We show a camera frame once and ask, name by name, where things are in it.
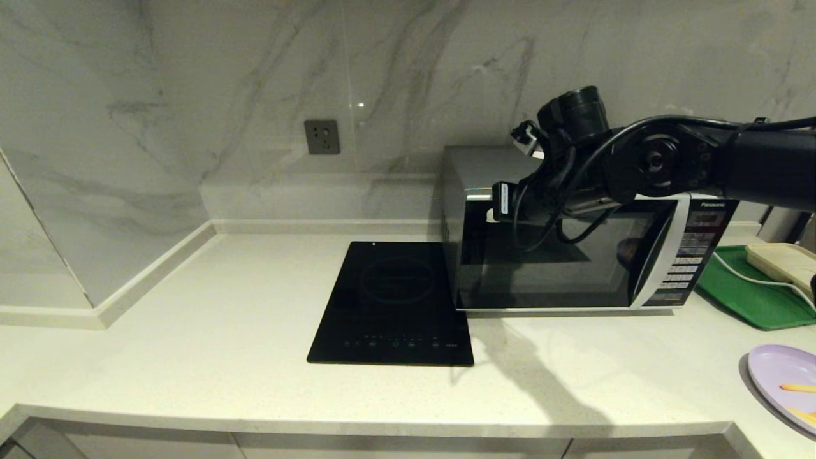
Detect black induction cooktop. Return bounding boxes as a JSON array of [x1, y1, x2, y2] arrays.
[[307, 241, 475, 367]]

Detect silver microwave oven body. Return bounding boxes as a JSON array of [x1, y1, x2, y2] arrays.
[[441, 145, 740, 314]]

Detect lilac round plate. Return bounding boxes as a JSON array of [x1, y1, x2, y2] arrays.
[[747, 344, 816, 438]]

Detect cream rectangular box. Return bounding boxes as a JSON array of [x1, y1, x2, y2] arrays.
[[745, 242, 816, 305]]

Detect grey single wall socket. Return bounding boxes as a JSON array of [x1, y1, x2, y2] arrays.
[[303, 119, 341, 156]]

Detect microwave door with dark glass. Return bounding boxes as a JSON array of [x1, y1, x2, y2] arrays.
[[455, 189, 690, 312]]

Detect green plastic tray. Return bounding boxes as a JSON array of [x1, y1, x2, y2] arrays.
[[694, 245, 816, 332]]

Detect white power cable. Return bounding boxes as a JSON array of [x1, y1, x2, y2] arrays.
[[714, 252, 816, 314]]

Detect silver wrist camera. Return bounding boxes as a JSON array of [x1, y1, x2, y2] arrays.
[[510, 120, 548, 159]]

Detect beige cabinet corner panel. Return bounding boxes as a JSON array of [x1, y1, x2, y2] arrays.
[[11, 419, 91, 459]]

